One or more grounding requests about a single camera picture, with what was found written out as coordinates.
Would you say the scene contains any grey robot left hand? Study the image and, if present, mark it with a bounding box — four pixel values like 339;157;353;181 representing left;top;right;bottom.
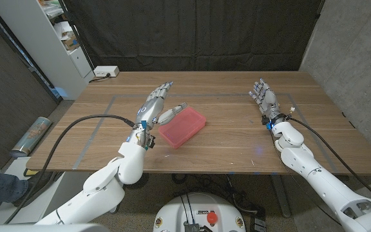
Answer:
135;81;189;130

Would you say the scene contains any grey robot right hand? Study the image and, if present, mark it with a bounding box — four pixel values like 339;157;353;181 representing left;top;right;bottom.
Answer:
248;77;281;120

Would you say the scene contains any pink plastic pencil case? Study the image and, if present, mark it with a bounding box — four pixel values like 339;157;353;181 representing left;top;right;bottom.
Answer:
158;106;207;150

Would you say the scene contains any white robot base torso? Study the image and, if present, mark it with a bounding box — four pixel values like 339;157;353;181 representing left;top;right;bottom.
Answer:
153;192;247;232

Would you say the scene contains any white power strip box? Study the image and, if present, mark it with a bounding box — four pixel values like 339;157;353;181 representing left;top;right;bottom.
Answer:
93;65;120;78

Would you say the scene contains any black fabric backdrop curtain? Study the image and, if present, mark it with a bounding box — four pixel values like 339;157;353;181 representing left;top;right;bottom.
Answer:
62;0;325;72

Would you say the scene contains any grey metal table leg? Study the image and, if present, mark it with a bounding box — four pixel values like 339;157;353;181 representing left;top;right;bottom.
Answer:
271;175;292;218

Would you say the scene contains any black backdrop stand pole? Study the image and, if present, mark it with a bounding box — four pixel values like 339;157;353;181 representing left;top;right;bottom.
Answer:
58;0;95;70

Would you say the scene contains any cardboard box on shelf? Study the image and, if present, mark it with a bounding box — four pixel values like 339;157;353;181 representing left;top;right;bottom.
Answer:
61;34;80;51

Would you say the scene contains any black power brick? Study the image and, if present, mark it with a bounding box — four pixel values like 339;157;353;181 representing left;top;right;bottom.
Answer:
249;215;267;232

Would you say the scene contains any white shelf cabinet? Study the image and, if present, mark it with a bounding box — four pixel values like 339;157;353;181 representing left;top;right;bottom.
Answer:
0;0;95;101

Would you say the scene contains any dark person shoe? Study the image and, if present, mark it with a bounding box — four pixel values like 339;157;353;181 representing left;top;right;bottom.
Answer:
13;171;56;208

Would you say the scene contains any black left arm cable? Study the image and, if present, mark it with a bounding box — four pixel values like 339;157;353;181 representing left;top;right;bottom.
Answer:
4;113;137;225

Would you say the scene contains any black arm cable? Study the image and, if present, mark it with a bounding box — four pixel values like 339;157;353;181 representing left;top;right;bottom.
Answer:
4;113;137;225
287;117;371;203

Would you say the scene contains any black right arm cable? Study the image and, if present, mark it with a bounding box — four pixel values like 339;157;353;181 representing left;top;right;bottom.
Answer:
287;117;371;203

